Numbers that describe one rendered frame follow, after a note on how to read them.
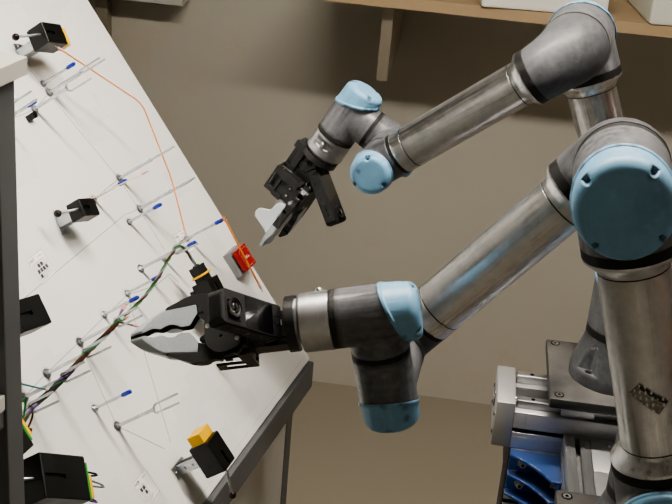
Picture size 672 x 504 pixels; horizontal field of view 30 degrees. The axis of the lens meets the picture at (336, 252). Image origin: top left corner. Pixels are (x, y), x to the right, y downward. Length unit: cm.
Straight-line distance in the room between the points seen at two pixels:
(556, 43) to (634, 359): 72
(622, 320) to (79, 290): 110
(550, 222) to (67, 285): 98
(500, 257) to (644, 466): 31
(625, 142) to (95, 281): 116
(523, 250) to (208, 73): 260
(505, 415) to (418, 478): 178
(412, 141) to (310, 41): 190
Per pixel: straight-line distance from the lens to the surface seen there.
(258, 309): 154
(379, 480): 398
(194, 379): 243
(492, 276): 162
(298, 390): 273
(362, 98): 229
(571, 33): 209
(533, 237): 160
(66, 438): 211
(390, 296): 153
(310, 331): 154
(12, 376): 150
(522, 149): 407
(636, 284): 147
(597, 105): 221
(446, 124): 213
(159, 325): 159
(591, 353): 222
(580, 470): 220
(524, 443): 227
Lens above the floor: 222
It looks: 24 degrees down
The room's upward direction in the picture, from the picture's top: 5 degrees clockwise
